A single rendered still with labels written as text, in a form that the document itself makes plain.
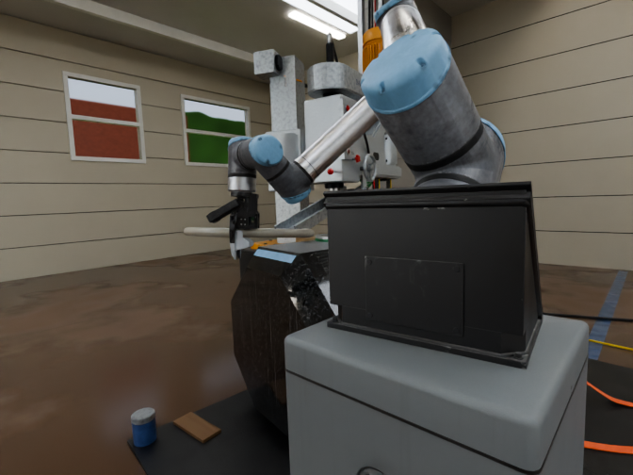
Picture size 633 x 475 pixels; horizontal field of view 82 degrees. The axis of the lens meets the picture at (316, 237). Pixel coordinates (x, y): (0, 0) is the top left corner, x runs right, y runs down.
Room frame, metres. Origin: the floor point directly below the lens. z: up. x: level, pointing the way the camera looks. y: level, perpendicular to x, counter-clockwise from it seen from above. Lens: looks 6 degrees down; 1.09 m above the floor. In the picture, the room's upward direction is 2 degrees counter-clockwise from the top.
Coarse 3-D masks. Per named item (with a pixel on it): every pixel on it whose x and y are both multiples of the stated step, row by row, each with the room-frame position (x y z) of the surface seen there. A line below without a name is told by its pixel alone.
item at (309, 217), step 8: (320, 200) 1.93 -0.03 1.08; (304, 208) 1.82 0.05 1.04; (312, 208) 1.86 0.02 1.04; (320, 208) 1.93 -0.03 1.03; (296, 216) 1.75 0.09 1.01; (304, 216) 1.81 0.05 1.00; (312, 216) 1.66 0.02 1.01; (320, 216) 1.72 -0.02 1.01; (280, 224) 1.64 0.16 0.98; (288, 224) 1.70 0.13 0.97; (296, 224) 1.57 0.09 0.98; (304, 224) 1.61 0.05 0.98; (312, 224) 1.66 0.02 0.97
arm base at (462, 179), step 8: (432, 176) 0.66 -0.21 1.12; (440, 176) 0.65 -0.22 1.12; (448, 176) 0.64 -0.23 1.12; (456, 176) 0.64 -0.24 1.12; (464, 176) 0.63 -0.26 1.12; (416, 184) 0.69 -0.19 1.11; (424, 184) 0.66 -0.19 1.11; (432, 184) 0.64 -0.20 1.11; (440, 184) 0.63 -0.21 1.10; (448, 184) 0.62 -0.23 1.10; (456, 184) 0.62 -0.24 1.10; (464, 184) 0.62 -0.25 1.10
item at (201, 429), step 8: (184, 416) 1.74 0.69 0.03; (192, 416) 1.73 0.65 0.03; (176, 424) 1.68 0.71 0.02; (184, 424) 1.67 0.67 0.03; (192, 424) 1.66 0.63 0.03; (200, 424) 1.66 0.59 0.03; (208, 424) 1.66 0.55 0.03; (192, 432) 1.61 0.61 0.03; (200, 432) 1.60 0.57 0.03; (208, 432) 1.60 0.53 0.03; (216, 432) 1.60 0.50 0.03; (200, 440) 1.56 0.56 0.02
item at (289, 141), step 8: (280, 136) 2.52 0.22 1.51; (288, 136) 2.51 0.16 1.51; (296, 136) 2.52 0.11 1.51; (304, 136) 2.55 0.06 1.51; (288, 144) 2.51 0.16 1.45; (296, 144) 2.52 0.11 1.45; (304, 144) 2.55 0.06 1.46; (288, 152) 2.51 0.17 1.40; (296, 152) 2.52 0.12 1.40; (288, 160) 2.51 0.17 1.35
